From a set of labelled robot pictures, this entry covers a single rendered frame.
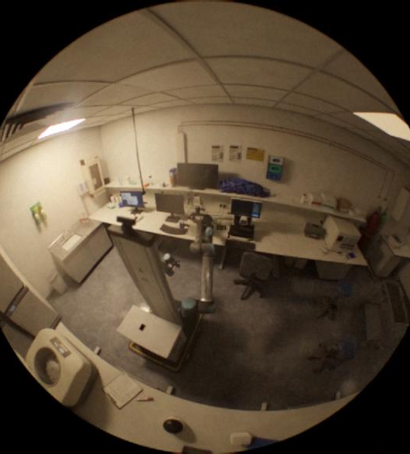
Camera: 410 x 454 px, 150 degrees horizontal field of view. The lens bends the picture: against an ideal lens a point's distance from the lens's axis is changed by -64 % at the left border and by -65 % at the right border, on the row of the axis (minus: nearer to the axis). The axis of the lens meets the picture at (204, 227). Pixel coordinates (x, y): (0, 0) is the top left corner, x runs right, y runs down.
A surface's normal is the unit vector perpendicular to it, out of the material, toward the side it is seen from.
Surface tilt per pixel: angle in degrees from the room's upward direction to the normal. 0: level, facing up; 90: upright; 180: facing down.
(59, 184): 90
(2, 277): 90
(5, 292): 90
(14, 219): 90
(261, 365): 0
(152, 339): 0
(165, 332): 0
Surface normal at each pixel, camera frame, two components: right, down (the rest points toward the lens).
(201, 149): -0.27, 0.57
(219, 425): 0.00, -0.81
